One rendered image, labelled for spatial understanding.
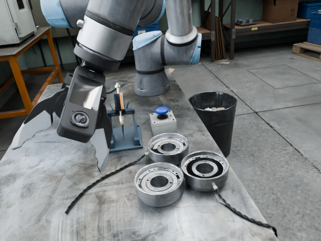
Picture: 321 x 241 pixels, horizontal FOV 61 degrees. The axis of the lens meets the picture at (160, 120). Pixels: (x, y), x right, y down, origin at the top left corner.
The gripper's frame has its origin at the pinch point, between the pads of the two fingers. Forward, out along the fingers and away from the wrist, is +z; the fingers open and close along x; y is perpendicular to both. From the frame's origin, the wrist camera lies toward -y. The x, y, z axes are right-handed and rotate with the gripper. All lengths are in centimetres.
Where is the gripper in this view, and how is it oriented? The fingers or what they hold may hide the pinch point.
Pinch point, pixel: (58, 164)
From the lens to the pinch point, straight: 49.9
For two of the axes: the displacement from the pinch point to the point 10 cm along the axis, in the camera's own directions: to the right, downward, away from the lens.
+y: -2.0, -4.2, 8.9
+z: -4.2, 8.6, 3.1
